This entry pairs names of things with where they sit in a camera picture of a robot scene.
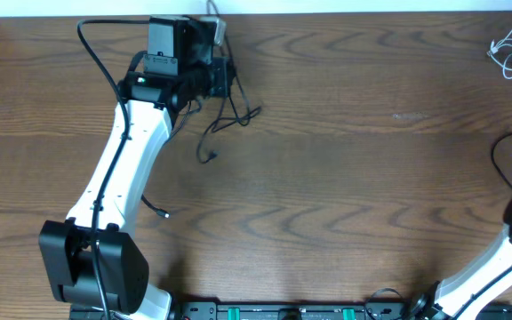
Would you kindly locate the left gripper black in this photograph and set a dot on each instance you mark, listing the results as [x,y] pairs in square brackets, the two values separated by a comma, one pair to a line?
[228,76]

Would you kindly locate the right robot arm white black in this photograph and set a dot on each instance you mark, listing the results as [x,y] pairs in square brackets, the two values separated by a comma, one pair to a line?
[465,294]

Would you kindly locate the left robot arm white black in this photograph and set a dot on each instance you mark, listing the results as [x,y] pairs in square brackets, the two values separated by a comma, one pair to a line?
[90,257]

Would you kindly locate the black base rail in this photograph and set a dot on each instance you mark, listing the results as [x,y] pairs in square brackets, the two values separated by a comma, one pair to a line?
[318,311]

